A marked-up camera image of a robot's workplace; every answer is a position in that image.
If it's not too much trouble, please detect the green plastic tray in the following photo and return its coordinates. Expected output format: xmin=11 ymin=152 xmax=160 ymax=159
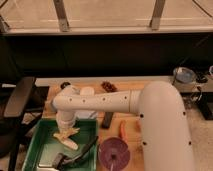
xmin=22 ymin=119 xmax=98 ymax=171

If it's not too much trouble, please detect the metal spatula in tray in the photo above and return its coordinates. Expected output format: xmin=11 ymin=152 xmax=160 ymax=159
xmin=38 ymin=157 xmax=64 ymax=170

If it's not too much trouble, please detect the orange carrot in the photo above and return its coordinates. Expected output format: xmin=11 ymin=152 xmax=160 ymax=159
xmin=119 ymin=120 xmax=127 ymax=142

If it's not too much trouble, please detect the grey bowl on shelf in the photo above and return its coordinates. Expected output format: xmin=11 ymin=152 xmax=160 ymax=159
xmin=173 ymin=67 xmax=196 ymax=84

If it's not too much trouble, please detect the purple bowl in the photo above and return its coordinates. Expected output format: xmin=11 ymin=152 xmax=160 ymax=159
xmin=98 ymin=137 xmax=130 ymax=171

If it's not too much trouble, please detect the light blue cloth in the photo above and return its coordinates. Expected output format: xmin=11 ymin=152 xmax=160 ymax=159
xmin=76 ymin=110 xmax=98 ymax=119

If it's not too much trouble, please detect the black office chair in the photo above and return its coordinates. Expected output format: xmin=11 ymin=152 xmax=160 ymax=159
xmin=0 ymin=77 xmax=36 ymax=171

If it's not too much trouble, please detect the dark metal cup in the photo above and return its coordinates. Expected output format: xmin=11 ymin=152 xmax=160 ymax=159
xmin=60 ymin=82 xmax=71 ymax=89

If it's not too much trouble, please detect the white cup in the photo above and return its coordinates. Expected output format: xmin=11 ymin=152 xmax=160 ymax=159
xmin=80 ymin=87 xmax=95 ymax=95

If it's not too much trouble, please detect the bunch of dark grapes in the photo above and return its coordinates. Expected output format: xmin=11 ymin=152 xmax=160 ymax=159
xmin=101 ymin=81 xmax=117 ymax=92

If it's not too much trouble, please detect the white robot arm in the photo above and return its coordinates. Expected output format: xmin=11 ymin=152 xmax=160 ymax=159
xmin=52 ymin=81 xmax=195 ymax=171

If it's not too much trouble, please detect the black rectangular block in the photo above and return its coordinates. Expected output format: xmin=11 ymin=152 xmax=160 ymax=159
xmin=101 ymin=112 xmax=113 ymax=129

